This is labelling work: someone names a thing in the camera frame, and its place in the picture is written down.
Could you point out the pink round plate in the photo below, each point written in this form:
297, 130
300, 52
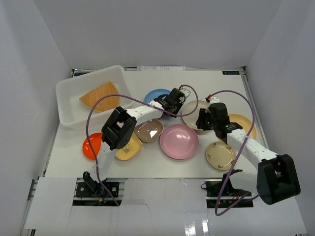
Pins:
179, 142

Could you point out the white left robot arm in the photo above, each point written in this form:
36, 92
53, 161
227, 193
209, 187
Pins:
118, 129

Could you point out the white plastic bin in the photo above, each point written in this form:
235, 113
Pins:
72, 112

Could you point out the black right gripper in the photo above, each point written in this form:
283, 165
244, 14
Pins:
200, 123

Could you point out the yellow round plate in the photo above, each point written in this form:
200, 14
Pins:
244, 122

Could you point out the brown square plate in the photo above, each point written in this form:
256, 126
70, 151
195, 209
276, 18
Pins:
149, 131

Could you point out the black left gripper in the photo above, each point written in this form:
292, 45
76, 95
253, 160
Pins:
169, 108

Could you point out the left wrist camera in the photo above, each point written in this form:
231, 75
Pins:
185, 91

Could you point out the yellow square panda plate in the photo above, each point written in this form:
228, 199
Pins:
130, 149

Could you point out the woven bamboo fan tray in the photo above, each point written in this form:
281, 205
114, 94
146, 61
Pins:
90, 98

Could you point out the paper sheet at back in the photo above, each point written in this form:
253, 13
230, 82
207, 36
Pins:
161, 68

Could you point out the blue round plate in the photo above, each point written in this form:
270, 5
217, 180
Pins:
155, 93

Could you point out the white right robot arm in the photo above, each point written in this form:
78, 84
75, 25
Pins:
276, 178

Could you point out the beige floral round plate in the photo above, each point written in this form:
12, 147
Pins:
220, 155

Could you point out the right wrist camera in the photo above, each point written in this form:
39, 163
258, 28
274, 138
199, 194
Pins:
210, 99

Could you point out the cream white round plate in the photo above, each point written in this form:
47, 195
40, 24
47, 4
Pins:
192, 118

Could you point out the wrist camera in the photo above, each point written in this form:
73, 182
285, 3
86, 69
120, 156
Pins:
210, 99
185, 91

